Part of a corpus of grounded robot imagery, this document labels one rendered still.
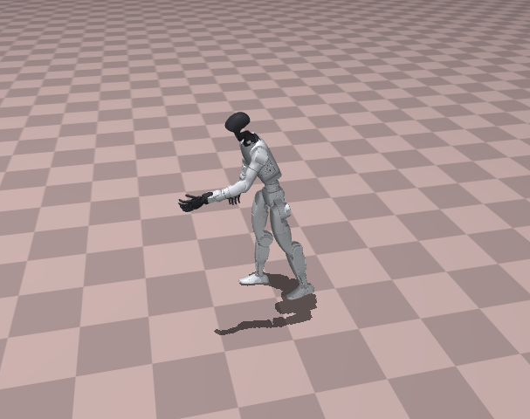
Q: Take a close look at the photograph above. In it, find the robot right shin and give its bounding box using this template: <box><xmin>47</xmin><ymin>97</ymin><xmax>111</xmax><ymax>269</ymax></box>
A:
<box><xmin>255</xmin><ymin>230</ymin><xmax>270</xmax><ymax>277</ymax></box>

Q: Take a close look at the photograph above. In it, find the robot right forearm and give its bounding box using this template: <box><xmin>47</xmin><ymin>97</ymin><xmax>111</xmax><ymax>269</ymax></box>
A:
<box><xmin>239</xmin><ymin>161</ymin><xmax>249</xmax><ymax>181</ymax></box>

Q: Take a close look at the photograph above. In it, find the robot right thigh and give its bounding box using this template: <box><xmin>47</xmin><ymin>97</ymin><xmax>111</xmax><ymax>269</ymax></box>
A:
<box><xmin>251</xmin><ymin>189</ymin><xmax>273</xmax><ymax>247</ymax></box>

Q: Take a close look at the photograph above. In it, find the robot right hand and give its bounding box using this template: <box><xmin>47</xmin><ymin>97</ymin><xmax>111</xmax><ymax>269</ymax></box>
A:
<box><xmin>227</xmin><ymin>194</ymin><xmax>240</xmax><ymax>205</ymax></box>

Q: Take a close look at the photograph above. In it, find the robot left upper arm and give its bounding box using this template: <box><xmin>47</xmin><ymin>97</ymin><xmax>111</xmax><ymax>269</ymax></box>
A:
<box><xmin>239</xmin><ymin>148</ymin><xmax>268</xmax><ymax>193</ymax></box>

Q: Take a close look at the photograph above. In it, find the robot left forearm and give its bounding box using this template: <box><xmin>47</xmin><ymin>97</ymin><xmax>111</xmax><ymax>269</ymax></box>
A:
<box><xmin>207</xmin><ymin>182</ymin><xmax>246</xmax><ymax>203</ymax></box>

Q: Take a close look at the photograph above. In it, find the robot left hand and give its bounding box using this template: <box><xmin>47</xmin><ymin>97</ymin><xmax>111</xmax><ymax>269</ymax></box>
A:
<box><xmin>179</xmin><ymin>192</ymin><xmax>213</xmax><ymax>212</ymax></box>

